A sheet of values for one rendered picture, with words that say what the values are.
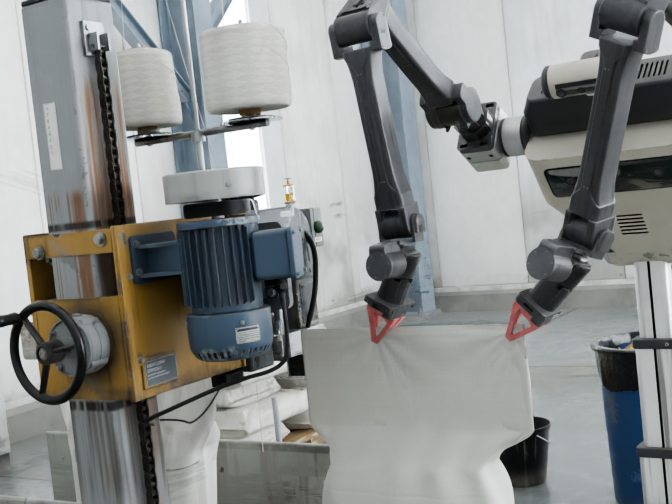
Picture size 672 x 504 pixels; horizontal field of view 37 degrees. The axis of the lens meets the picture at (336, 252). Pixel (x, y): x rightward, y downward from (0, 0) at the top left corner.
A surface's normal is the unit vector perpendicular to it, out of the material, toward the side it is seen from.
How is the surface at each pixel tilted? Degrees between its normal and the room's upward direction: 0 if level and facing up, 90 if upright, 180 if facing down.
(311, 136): 90
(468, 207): 90
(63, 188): 90
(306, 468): 90
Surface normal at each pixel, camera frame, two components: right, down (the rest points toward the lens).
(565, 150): -0.44, -0.69
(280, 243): -0.13, 0.07
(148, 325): 0.84, -0.07
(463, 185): -0.52, 0.10
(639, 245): -0.36, 0.72
